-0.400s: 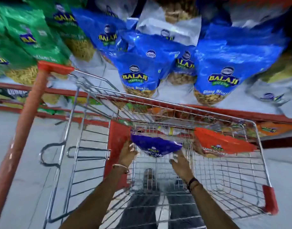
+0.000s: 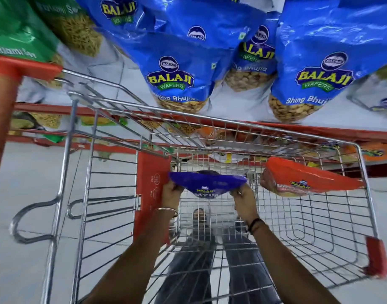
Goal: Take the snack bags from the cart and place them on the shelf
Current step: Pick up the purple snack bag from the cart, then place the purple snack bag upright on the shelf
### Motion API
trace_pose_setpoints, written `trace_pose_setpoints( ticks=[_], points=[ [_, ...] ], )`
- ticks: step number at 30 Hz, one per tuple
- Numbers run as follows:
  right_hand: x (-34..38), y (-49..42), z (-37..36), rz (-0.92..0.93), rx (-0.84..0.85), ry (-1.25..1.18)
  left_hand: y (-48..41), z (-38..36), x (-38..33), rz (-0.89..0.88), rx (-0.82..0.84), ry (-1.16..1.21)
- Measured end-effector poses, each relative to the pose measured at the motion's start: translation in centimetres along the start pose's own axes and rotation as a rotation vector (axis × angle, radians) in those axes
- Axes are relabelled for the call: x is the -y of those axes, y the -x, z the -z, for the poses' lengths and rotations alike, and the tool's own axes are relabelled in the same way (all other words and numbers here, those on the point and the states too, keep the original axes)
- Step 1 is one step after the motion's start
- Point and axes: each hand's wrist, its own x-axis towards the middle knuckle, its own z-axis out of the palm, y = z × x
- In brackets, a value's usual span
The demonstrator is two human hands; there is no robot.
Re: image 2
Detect person's right hand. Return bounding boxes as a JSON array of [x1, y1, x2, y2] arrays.
[[230, 184, 260, 224]]

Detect person's left hand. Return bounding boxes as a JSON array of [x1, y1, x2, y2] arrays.
[[161, 180, 185, 212]]

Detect dark blue snack packet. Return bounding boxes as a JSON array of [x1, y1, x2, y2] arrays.
[[169, 170, 248, 198]]

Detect person's right forearm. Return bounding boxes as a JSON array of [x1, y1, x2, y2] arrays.
[[246, 218, 341, 304]]

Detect person's left forearm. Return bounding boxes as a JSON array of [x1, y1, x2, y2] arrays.
[[83, 209, 180, 304]]

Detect gold bangle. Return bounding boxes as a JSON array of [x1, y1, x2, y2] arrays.
[[155, 207, 179, 218]]

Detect red cart seat flap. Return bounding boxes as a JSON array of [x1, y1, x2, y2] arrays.
[[133, 151, 172, 245]]

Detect yellow shelf price tag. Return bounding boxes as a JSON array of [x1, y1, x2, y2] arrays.
[[209, 151, 245, 164]]

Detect black wristband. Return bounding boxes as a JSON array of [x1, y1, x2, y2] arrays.
[[246, 217, 265, 235]]

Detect person's shoe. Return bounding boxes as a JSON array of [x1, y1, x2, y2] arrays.
[[192, 208, 210, 233]]

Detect row of assorted snack packets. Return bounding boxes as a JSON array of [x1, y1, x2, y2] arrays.
[[8, 111, 387, 163]]

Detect orange snack packet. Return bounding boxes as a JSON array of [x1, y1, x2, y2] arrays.
[[260, 156, 365, 198]]

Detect person's legs in jeans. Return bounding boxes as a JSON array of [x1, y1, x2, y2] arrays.
[[154, 229, 281, 304]]

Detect blue peanut snack packet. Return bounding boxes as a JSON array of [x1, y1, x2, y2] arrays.
[[73, 0, 156, 38], [110, 30, 233, 114], [268, 0, 387, 123], [223, 11, 281, 92], [135, 0, 267, 51]]

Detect red cart corner bumper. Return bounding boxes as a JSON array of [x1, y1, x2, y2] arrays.
[[363, 236, 387, 279]]

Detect silver snack packet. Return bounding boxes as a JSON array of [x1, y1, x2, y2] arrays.
[[346, 70, 387, 113]]

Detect green snack packet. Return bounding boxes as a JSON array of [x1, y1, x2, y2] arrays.
[[0, 0, 60, 68], [30, 0, 104, 58]]

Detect metal wire shopping cart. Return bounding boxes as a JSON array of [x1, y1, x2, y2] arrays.
[[9, 70, 387, 304]]

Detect red shelf rail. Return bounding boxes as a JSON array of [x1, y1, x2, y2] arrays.
[[7, 103, 387, 170]]

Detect red shelf upright post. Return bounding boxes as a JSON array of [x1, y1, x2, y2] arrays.
[[0, 56, 64, 200]]

